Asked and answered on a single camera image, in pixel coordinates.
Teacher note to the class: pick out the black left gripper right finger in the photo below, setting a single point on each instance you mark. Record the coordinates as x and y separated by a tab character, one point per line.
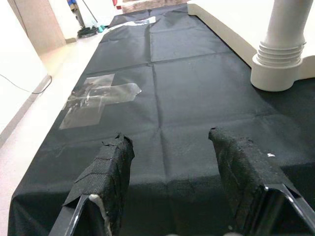
243	172

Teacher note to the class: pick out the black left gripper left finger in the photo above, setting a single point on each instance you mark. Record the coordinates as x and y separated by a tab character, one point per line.
108	177

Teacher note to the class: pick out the white plastic table top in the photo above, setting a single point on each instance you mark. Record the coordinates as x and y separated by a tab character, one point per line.
270	78

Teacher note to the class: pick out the white plastic table leg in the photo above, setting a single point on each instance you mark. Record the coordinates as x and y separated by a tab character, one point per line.
285	29

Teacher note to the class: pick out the clear tape cross patch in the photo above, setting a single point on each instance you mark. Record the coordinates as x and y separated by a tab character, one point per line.
98	98

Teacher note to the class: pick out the black tablecloth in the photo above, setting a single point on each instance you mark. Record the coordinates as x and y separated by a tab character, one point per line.
184	98

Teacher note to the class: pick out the clear crumpled tape strip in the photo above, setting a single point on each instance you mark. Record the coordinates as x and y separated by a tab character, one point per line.
137	22

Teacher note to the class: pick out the beige patterned cover cloth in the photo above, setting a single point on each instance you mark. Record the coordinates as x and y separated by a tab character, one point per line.
152	5

